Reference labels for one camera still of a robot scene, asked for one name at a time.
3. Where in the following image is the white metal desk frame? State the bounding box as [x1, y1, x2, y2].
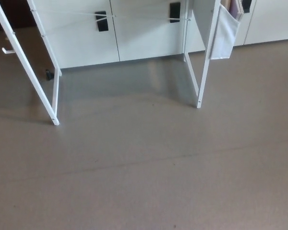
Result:
[0, 0, 222, 127]

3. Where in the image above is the white fabric side pocket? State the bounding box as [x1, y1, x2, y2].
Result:
[209, 4, 241, 60]

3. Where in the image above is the purple folder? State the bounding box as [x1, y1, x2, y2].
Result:
[227, 0, 242, 21]

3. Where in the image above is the white cabinet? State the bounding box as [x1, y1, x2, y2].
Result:
[28, 0, 288, 69]

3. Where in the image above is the beige folder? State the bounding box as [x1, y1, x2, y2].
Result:
[221, 0, 234, 12]

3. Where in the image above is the spiral bound notebook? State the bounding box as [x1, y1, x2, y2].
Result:
[235, 0, 245, 15]

